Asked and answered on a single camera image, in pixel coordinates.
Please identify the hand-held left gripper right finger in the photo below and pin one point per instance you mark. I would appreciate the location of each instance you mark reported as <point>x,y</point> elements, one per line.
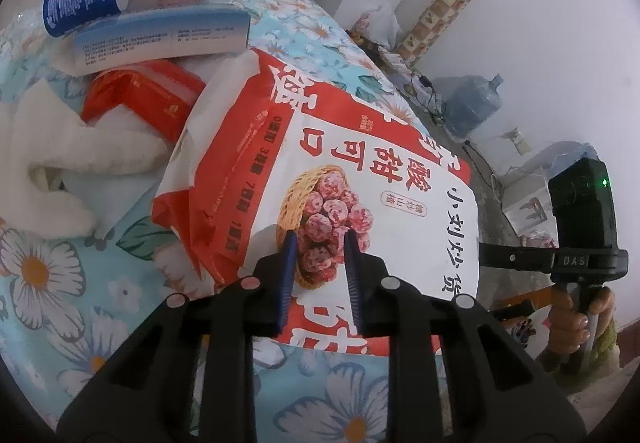
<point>352,268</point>

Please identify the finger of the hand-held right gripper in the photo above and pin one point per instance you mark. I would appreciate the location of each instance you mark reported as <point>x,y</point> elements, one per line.
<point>515,310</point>
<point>515,257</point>

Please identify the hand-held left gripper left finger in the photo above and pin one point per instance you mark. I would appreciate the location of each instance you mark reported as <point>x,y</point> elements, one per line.
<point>289,263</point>

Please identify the red white snack bag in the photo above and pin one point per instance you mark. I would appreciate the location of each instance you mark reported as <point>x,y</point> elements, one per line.
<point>400,203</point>

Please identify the orange tissue packet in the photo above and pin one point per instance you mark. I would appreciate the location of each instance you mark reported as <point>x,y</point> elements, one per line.
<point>145,88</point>

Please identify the white fluffy towel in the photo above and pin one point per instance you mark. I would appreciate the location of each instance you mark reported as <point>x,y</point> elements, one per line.
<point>60,148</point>

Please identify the blue white carton box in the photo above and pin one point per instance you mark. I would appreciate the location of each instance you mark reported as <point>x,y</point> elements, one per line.
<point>160,40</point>

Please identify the person's right hand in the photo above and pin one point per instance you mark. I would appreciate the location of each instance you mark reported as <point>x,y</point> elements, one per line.
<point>565,328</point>

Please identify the white cardboard box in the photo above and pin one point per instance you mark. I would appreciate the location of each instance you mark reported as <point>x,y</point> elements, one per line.
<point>525,218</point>

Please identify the blue water jug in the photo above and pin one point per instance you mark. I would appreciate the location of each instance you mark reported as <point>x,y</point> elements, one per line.
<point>470,103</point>

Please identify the floral tablecloth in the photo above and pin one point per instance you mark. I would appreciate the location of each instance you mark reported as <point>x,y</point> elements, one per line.
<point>65,303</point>

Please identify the patterned cardboard roll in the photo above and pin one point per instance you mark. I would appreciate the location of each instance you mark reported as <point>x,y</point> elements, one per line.
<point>440,13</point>

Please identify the white plastic bag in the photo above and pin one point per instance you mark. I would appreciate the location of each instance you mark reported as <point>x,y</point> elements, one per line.
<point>380,23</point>

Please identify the white wall socket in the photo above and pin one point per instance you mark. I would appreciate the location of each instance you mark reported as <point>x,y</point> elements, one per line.
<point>517,140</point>

